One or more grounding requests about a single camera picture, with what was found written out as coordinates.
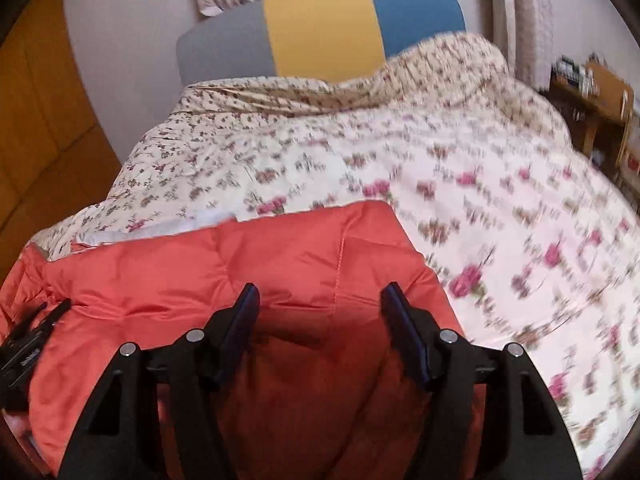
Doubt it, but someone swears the wooden desk with clutter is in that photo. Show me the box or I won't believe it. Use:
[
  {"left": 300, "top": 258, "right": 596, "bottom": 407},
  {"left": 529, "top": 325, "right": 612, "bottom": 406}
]
[{"left": 547, "top": 56, "right": 634, "bottom": 178}]

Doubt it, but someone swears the floral quilted comforter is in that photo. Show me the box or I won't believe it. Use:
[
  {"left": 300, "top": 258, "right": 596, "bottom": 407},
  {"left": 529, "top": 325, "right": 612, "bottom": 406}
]
[{"left": 35, "top": 32, "right": 639, "bottom": 478}]

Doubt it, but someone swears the right patterned curtain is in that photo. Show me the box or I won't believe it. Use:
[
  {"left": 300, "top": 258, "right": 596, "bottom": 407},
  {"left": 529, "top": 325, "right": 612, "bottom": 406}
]
[{"left": 491, "top": 0, "right": 553, "bottom": 91}]

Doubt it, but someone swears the grey yellow blue headboard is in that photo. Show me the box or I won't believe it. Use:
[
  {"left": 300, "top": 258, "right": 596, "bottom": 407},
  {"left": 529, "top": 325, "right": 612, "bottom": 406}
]
[{"left": 177, "top": 0, "right": 465, "bottom": 84}]

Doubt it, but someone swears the wooden wardrobe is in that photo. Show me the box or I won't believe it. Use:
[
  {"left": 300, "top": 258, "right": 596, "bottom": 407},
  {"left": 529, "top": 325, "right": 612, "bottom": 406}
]
[{"left": 1, "top": 0, "right": 120, "bottom": 274}]

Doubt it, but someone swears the orange puffer jacket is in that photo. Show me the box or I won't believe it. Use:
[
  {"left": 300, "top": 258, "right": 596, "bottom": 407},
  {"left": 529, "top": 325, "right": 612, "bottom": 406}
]
[{"left": 1, "top": 202, "right": 459, "bottom": 479}]

